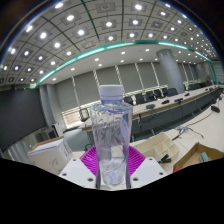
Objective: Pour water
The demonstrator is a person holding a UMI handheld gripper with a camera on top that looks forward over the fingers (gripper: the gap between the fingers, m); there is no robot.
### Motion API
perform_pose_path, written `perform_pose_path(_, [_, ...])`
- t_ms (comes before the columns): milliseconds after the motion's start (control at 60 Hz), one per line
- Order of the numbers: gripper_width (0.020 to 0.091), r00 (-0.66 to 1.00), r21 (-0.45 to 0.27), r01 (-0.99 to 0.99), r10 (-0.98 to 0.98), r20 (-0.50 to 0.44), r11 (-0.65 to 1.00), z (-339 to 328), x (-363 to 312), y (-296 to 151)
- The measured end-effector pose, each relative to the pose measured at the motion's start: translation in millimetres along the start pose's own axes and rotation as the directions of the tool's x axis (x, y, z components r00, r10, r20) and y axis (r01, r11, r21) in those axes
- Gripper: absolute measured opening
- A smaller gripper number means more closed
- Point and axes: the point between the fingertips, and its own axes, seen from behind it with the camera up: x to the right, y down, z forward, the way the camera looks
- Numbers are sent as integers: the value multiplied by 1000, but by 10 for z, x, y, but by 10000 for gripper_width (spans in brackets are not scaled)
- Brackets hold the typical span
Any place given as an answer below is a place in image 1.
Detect grey cable bundle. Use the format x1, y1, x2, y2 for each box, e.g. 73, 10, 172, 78
171, 124, 205, 141

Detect grey cabinet box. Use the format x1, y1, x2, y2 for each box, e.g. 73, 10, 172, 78
39, 128, 59, 143

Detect black stapler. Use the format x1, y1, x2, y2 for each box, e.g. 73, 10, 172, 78
158, 153, 173, 164

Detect black desk microphone base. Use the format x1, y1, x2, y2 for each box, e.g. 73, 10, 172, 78
210, 105, 222, 114

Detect white printed cardboard box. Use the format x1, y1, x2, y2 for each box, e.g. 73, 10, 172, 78
27, 136, 74, 176

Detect cream divided organizer box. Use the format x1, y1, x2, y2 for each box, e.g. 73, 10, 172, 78
131, 132, 181, 166

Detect long curved conference desk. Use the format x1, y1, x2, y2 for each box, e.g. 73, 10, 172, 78
63, 84, 224, 141

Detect clear plastic water bottle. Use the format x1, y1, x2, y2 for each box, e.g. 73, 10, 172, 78
89, 84, 134, 187

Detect row of black office chairs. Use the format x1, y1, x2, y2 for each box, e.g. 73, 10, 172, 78
78, 83, 214, 123

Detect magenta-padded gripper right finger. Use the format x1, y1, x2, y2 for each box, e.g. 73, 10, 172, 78
126, 145, 168, 189

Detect round ceiling lights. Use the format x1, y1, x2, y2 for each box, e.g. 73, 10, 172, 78
0, 0, 218, 84

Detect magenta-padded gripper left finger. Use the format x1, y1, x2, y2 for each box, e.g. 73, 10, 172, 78
58, 146, 99, 189

